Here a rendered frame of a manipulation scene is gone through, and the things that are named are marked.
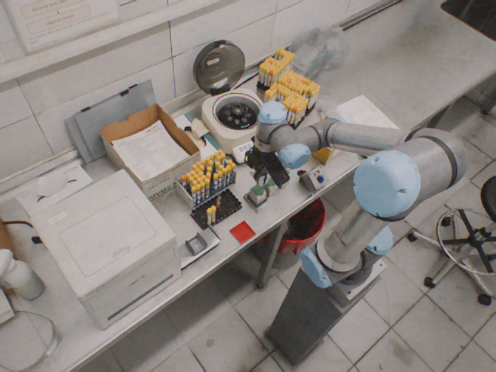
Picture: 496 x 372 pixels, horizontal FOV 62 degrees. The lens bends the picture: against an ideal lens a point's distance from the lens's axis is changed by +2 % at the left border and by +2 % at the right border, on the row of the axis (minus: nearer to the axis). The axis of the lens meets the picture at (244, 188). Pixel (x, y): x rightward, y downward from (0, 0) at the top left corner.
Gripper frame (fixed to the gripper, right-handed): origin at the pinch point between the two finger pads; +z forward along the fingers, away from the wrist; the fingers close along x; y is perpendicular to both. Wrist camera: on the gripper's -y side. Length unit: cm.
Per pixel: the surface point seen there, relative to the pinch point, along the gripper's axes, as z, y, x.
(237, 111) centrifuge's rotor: 0.3, 32.5, -15.0
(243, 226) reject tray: 12.5, -3.8, 10.5
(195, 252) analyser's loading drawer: 5.9, -4.4, 31.5
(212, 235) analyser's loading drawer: 8.6, -1.8, 22.6
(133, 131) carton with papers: 6, 51, 21
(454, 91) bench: 13, -8, -115
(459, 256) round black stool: 88, -64, -106
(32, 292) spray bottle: 8, 15, 76
